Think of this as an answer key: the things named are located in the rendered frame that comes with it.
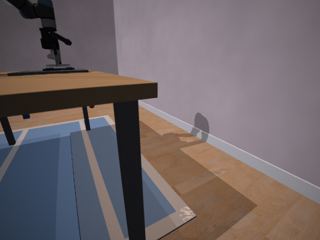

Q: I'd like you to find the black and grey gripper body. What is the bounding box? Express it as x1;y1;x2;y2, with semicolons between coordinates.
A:
39;27;60;50

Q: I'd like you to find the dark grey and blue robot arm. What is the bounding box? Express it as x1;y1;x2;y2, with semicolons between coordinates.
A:
6;0;72;46

